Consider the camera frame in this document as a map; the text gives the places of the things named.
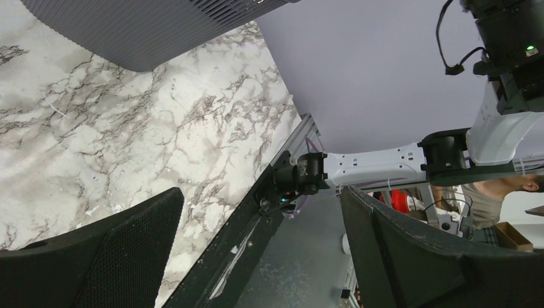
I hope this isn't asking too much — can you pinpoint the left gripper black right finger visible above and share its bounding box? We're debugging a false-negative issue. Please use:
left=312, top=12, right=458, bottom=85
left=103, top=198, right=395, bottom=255
left=341, top=186, right=543, bottom=307

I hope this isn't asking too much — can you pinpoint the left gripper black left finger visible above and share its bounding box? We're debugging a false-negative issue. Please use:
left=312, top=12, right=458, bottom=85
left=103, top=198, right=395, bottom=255
left=1, top=187, right=184, bottom=307

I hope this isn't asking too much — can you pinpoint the grey mesh waste bin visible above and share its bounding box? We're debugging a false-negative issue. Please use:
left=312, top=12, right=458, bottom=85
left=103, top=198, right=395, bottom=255
left=23, top=0, right=286, bottom=72

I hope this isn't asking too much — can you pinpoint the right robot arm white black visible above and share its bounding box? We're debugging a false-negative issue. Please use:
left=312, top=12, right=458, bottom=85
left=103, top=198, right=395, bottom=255
left=273, top=1, right=543, bottom=199

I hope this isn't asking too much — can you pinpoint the person in background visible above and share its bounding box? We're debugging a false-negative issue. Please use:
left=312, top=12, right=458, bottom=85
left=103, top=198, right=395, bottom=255
left=431, top=173, right=544, bottom=248

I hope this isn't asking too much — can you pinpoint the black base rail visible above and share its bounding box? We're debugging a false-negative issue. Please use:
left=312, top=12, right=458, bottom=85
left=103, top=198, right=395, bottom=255
left=165, top=151, right=293, bottom=307

